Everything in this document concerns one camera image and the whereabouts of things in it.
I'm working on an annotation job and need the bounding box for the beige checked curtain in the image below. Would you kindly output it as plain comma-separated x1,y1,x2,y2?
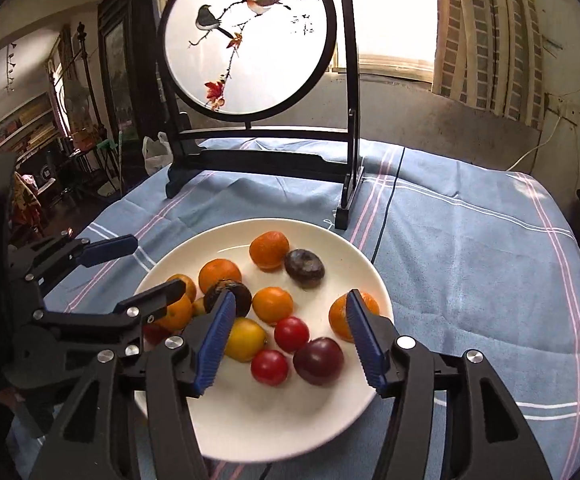
430,0,546,131

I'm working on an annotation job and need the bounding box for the green stool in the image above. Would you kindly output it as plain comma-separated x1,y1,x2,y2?
94,132,123,196

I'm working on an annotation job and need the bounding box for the dark wooden cabinet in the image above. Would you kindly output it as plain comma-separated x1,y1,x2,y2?
97,0,171,181

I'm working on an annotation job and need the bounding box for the bright window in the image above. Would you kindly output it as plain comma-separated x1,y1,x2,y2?
327,0,441,81

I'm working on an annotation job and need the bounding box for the blue striped tablecloth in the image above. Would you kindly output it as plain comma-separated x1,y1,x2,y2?
7,137,580,480

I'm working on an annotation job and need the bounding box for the dark red plum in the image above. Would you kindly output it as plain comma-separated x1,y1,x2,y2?
293,337,345,387

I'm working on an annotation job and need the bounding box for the orange tangerine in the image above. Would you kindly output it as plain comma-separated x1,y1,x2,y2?
166,273,197,303
328,291,381,344
152,294,194,332
198,258,243,295
252,286,295,326
249,231,291,272

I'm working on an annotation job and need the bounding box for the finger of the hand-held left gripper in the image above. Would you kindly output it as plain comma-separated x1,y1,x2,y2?
32,279,187,352
10,234,139,291

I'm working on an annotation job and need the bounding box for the white wall outlet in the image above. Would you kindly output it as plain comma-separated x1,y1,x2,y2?
545,91,580,123

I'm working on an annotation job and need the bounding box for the yellow lemon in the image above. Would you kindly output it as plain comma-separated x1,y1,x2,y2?
224,317,269,363

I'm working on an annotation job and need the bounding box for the white round plate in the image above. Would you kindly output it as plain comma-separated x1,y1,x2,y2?
132,217,395,463

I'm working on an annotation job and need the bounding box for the standing fan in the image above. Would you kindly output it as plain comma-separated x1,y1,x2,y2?
62,77,95,131

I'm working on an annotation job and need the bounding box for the white plastic bag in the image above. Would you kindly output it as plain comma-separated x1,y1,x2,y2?
142,131,173,177

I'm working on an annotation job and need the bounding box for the brown water chestnut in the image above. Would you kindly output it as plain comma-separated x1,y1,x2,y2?
203,278,253,318
284,248,327,289

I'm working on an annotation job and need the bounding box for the red tomato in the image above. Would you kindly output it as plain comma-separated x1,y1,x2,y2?
142,324,173,347
274,316,311,354
250,349,289,387

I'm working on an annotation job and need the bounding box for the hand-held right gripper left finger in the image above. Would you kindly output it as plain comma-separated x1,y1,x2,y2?
30,290,237,480

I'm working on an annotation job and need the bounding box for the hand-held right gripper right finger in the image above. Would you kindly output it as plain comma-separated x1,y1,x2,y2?
346,289,553,480

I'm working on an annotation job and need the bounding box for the round embroidered bird screen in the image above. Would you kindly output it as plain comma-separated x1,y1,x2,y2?
150,0,365,231

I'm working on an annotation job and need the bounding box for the white cable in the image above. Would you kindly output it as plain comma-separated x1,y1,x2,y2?
506,112,563,172

